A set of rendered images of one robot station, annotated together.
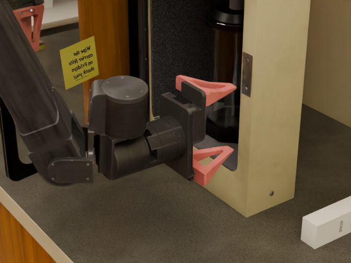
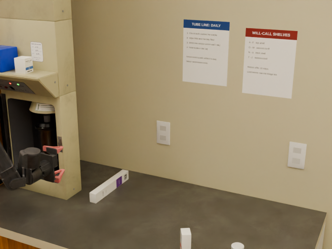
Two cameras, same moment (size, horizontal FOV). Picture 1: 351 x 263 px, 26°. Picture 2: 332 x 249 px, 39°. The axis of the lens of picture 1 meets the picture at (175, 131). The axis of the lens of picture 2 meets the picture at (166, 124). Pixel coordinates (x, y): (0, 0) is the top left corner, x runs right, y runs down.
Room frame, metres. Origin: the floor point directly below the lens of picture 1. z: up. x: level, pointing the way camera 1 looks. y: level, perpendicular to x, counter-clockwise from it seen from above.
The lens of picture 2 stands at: (-0.75, 0.39, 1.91)
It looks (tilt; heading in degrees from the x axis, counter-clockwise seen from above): 19 degrees down; 331
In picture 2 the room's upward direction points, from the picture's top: straight up
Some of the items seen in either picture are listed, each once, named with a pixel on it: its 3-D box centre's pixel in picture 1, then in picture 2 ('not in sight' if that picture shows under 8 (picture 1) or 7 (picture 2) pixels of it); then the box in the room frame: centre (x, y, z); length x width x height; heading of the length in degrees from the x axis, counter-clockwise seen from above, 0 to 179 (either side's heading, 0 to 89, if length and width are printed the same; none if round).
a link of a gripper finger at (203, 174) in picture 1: (205, 148); (56, 170); (0.92, -0.04, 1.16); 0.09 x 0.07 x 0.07; 125
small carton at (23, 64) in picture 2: not in sight; (23, 64); (1.15, 0.00, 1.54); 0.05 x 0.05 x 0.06; 41
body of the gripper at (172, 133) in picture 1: (162, 140); (43, 169); (0.88, 0.02, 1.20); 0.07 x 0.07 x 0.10; 35
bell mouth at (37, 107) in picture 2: not in sight; (49, 102); (1.25, -0.12, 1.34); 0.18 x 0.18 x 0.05
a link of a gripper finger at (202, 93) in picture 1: (206, 103); (54, 153); (0.92, -0.04, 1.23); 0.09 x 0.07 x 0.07; 125
